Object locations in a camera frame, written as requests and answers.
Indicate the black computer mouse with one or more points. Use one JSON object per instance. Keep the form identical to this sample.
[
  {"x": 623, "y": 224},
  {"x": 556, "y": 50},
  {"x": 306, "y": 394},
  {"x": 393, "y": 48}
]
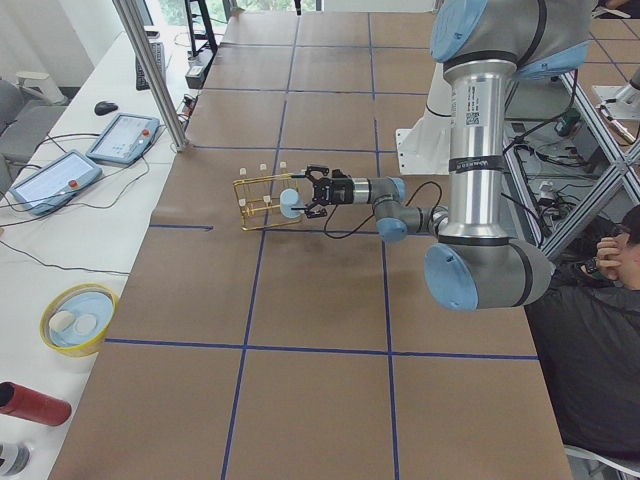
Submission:
[{"x": 105, "y": 107}]

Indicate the grey office chair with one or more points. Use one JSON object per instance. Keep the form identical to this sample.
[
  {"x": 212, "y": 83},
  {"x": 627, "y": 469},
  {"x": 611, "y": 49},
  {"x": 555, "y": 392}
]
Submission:
[{"x": 30, "y": 107}]

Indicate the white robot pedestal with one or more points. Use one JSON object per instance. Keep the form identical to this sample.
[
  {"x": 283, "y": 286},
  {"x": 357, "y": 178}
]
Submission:
[{"x": 424, "y": 149}]

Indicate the lower teach pendant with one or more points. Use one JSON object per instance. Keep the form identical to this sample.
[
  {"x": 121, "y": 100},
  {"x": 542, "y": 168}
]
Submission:
[{"x": 56, "y": 184}]

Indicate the teach pendant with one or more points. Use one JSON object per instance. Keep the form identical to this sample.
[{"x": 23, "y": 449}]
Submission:
[
  {"x": 56, "y": 184},
  {"x": 124, "y": 140}
]

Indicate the light blue cup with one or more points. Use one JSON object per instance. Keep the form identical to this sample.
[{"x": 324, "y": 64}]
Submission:
[{"x": 290, "y": 197}]

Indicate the gold wire cup holder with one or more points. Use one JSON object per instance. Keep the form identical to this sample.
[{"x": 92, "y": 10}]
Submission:
[{"x": 259, "y": 198}]

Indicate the aluminium frame post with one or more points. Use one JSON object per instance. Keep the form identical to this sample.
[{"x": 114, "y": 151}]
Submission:
[{"x": 133, "y": 25}]

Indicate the upper teach pendant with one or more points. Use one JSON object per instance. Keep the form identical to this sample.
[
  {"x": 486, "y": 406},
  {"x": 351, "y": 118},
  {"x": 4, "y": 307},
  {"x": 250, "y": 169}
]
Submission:
[{"x": 124, "y": 140}]

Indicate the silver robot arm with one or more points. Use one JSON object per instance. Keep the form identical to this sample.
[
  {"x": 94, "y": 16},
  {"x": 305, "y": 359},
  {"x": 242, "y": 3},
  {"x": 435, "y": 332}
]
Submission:
[{"x": 481, "y": 45}]

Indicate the red thermos bottle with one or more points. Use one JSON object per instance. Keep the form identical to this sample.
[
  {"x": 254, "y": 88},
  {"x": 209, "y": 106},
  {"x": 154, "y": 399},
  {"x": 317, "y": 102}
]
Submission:
[{"x": 24, "y": 403}]

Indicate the white round bun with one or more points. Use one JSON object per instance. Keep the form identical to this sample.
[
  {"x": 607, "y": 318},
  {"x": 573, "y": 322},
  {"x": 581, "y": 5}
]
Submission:
[{"x": 61, "y": 320}]

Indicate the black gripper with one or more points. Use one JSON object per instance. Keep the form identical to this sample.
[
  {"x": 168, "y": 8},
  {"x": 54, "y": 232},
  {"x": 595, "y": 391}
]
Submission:
[{"x": 343, "y": 192}]

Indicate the seated person in black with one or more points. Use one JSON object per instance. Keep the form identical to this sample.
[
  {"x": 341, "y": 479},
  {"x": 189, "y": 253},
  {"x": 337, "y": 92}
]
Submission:
[{"x": 586, "y": 333}]

